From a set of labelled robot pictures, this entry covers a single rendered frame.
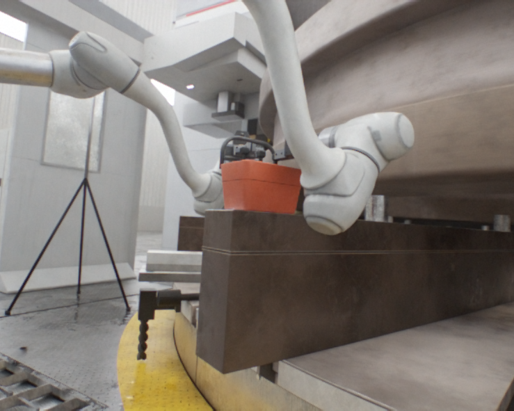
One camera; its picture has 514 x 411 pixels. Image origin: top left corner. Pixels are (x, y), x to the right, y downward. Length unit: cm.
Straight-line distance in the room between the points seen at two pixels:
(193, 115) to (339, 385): 435
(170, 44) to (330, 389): 364
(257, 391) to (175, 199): 526
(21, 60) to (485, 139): 139
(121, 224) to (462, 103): 350
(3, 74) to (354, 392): 122
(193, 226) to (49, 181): 134
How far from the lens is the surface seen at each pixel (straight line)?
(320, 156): 66
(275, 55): 66
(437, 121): 135
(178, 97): 667
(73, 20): 393
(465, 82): 151
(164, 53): 410
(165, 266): 212
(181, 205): 613
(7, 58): 128
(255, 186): 89
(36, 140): 367
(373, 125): 75
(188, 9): 480
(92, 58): 118
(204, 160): 594
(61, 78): 129
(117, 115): 416
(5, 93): 1517
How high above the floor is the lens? 66
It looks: 5 degrees up
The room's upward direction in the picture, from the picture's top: 3 degrees clockwise
